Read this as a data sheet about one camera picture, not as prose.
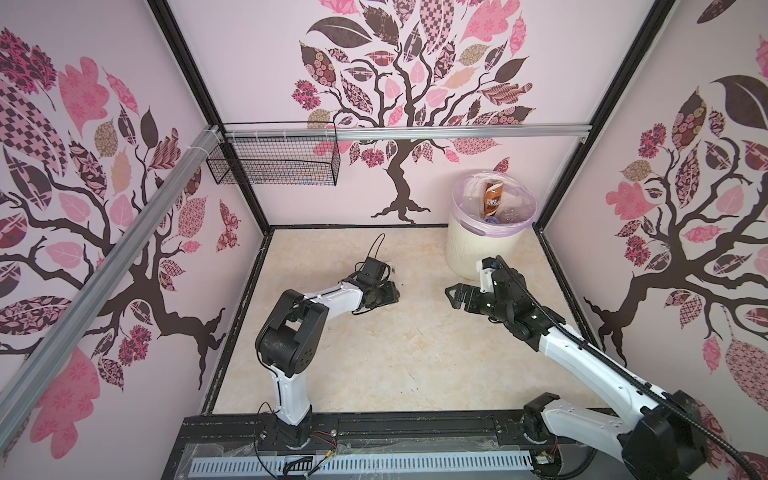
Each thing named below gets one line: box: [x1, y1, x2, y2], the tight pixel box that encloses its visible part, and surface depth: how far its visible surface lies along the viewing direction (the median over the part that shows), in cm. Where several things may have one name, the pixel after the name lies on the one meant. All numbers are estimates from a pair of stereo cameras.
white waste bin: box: [446, 170, 538, 281], surface depth 89 cm
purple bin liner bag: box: [452, 170, 538, 237], surface depth 85 cm
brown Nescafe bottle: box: [484, 180, 503, 218], surface depth 97 cm
